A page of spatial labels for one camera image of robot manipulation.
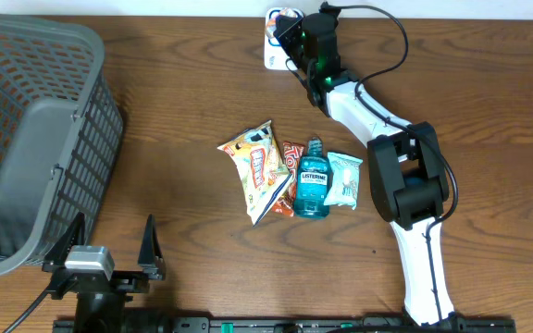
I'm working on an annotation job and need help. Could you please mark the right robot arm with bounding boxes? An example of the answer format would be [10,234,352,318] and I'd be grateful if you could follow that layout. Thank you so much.
[273,3,458,327]

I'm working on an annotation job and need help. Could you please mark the white barcode scanner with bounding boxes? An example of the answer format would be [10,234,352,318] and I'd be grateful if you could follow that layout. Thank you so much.
[264,7,304,70]

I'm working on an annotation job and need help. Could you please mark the mint green wet wipes pack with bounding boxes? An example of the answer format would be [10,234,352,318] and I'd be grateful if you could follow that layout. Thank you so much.
[324,152,363,210]

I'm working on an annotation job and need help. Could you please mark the beige snack bag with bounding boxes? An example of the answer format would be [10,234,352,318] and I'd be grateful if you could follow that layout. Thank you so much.
[217,120,291,225]

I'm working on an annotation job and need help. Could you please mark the red Top chocolate bar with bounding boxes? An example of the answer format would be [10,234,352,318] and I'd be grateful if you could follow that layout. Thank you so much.
[272,142,304,216]

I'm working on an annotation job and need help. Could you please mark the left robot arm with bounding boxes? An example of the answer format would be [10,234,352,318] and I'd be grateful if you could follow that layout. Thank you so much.
[42,213,172,332]

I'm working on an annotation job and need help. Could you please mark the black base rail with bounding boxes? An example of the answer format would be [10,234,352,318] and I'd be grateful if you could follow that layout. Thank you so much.
[52,315,517,333]

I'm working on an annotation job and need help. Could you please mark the blue Listerine mouthwash bottle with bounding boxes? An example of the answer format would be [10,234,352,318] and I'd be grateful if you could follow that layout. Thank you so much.
[293,137,331,219]

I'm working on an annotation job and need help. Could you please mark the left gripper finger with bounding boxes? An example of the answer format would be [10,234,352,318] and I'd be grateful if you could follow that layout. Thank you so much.
[138,215,166,280]
[42,213,85,273]

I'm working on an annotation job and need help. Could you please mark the grey plastic shopping basket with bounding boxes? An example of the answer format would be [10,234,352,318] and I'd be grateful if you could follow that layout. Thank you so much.
[0,14,124,276]

